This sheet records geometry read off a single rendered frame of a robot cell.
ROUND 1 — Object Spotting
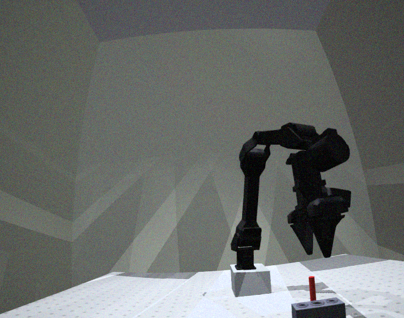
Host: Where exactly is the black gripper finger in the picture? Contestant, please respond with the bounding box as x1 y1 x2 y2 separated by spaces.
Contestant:
308 215 345 258
290 222 313 255

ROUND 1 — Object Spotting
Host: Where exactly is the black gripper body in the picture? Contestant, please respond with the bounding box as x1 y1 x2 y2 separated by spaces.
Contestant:
287 175 348 224

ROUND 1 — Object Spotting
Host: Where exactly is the dark red cylinder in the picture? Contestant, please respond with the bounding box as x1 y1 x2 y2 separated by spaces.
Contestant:
308 276 316 301

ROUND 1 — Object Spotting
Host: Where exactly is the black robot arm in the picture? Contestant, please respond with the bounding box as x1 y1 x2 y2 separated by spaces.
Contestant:
231 123 351 270

